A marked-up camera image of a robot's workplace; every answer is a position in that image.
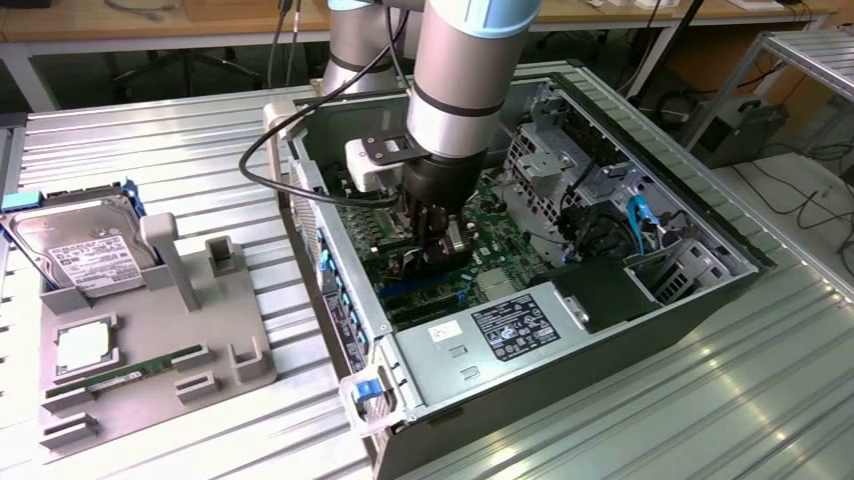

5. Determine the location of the long wooden desk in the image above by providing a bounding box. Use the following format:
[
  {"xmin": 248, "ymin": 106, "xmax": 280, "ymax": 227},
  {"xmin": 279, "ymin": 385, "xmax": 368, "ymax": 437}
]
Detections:
[{"xmin": 0, "ymin": 0, "xmax": 835, "ymax": 111}]

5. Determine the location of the hard drive with blue caddy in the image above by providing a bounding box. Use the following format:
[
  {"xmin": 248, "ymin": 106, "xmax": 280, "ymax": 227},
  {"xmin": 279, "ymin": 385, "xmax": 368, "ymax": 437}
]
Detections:
[{"xmin": 0, "ymin": 179, "xmax": 165, "ymax": 296}]

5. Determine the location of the silver cpu chip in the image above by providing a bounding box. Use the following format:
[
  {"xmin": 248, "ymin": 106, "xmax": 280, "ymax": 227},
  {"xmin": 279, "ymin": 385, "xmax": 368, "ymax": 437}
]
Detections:
[{"xmin": 56, "ymin": 327, "xmax": 112, "ymax": 376}]

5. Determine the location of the grey power supply unit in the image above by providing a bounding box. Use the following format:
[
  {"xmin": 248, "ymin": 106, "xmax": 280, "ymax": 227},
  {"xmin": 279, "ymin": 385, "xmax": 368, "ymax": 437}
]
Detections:
[{"xmin": 392, "ymin": 282, "xmax": 595, "ymax": 416}]

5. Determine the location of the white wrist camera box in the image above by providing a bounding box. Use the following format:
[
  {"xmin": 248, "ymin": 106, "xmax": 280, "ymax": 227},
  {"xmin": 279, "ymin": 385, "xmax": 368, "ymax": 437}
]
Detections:
[{"xmin": 343, "ymin": 133, "xmax": 432, "ymax": 194}]

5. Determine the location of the silver hard disk drive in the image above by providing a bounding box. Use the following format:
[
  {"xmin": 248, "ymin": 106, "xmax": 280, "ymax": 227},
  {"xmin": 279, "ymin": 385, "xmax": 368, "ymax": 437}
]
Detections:
[{"xmin": 12, "ymin": 194, "xmax": 148, "ymax": 299}]

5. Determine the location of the black plastic air duct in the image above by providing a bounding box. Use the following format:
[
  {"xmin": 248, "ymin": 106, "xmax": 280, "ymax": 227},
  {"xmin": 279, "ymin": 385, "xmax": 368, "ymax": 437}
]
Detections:
[{"xmin": 552, "ymin": 262, "xmax": 659, "ymax": 334}]

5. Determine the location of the silver metal drive cage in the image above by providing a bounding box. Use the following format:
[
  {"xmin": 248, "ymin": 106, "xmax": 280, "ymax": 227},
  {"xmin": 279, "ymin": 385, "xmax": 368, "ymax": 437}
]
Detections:
[{"xmin": 506, "ymin": 122, "xmax": 635, "ymax": 211}]

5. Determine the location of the metal slat side table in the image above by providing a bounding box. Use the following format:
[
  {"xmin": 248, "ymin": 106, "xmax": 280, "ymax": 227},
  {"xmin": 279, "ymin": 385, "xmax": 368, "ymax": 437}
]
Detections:
[{"xmin": 723, "ymin": 32, "xmax": 854, "ymax": 156}]

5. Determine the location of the green ram stick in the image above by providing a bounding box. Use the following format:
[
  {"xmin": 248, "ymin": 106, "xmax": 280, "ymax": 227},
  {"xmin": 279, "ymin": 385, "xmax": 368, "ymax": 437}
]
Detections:
[{"xmin": 49, "ymin": 344, "xmax": 206, "ymax": 394}]

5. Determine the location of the green motherboard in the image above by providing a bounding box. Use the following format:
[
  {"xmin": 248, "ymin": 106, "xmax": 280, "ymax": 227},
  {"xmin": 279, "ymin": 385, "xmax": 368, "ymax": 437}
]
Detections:
[{"xmin": 332, "ymin": 169, "xmax": 568, "ymax": 331}]

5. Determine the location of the blue sata wire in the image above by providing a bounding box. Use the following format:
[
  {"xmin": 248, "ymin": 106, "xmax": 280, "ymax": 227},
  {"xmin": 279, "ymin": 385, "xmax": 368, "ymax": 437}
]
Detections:
[{"xmin": 626, "ymin": 194, "xmax": 654, "ymax": 256}]

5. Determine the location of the black wire bundle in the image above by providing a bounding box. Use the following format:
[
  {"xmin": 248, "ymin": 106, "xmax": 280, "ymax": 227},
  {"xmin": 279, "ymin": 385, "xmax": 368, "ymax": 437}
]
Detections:
[{"xmin": 558, "ymin": 203, "xmax": 633, "ymax": 262}]

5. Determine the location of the small nvidia graphics card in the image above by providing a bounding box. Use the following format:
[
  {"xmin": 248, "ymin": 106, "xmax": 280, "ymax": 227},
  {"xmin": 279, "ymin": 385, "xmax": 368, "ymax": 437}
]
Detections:
[{"xmin": 398, "ymin": 219, "xmax": 482, "ymax": 285}]

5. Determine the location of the open grey pc case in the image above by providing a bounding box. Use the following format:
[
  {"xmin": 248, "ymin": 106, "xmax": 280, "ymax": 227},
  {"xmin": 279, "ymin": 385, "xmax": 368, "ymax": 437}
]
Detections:
[{"xmin": 263, "ymin": 69, "xmax": 779, "ymax": 480}]

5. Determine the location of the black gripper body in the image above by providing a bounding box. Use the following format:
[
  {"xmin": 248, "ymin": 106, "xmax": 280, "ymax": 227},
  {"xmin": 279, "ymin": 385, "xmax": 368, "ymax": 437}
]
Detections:
[{"xmin": 399, "ymin": 149, "xmax": 492, "ymax": 216}]

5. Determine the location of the grey printed parts rack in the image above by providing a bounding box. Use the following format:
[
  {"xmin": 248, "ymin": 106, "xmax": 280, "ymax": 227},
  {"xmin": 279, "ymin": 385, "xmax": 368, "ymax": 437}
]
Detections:
[{"xmin": 36, "ymin": 212, "xmax": 279, "ymax": 451}]

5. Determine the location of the black box device with handle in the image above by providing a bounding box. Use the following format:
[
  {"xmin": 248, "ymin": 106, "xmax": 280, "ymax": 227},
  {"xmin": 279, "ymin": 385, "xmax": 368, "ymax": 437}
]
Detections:
[{"xmin": 693, "ymin": 97, "xmax": 793, "ymax": 169}]

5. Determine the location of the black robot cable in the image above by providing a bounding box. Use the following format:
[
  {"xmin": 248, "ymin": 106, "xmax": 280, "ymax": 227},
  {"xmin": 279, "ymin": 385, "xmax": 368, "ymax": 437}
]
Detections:
[{"xmin": 239, "ymin": 0, "xmax": 412, "ymax": 209}]

